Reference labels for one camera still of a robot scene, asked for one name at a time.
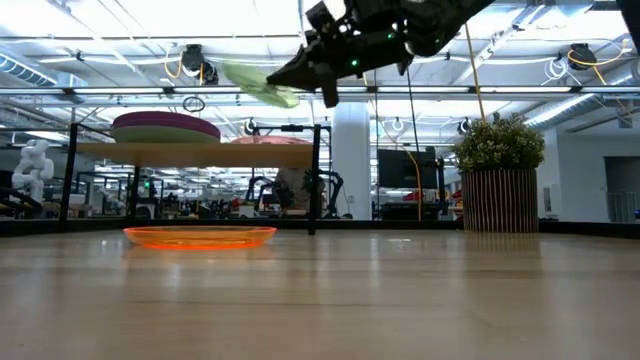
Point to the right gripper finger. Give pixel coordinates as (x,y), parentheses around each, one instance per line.
(307,62)
(300,82)

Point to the green translucent plate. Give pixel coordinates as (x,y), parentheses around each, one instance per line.
(255,82)

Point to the orange translucent plate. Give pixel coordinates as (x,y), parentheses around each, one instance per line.
(200,237)

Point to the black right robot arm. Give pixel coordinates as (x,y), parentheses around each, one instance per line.
(445,25)

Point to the black background robot arm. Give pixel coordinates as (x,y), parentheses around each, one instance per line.
(336,182)

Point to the white round pillar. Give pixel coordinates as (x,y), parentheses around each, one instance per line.
(351,160)

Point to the person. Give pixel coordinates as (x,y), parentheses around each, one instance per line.
(292,187)

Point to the black monitor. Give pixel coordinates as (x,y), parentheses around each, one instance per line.
(400,170)

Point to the potted plant ribbed pot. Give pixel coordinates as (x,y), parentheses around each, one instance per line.
(500,170)

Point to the white humanoid robot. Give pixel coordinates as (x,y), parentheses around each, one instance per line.
(32,170)

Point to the wooden shelf black frame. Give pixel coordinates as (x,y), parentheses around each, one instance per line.
(200,155)

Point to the black table frame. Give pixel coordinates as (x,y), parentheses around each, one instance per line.
(400,226)

